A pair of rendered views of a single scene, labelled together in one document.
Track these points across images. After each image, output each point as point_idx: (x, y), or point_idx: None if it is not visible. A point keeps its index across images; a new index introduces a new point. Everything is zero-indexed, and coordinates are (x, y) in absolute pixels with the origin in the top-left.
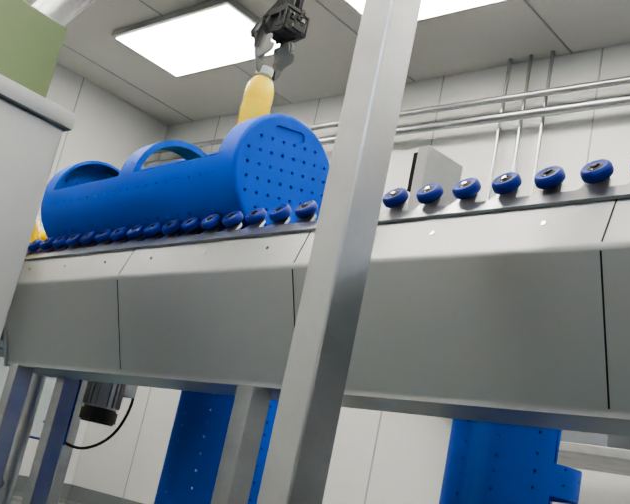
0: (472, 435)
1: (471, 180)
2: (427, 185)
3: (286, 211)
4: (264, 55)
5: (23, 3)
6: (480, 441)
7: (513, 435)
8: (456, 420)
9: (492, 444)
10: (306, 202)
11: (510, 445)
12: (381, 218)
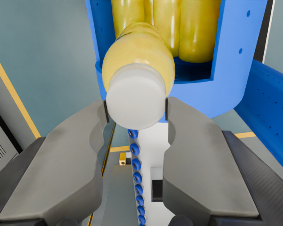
0: (240, 102)
1: (139, 204)
2: (139, 191)
3: None
4: (101, 142)
5: None
6: (238, 105)
7: (241, 117)
8: (250, 92)
9: (237, 109)
10: (132, 133)
11: (239, 115)
12: (133, 168)
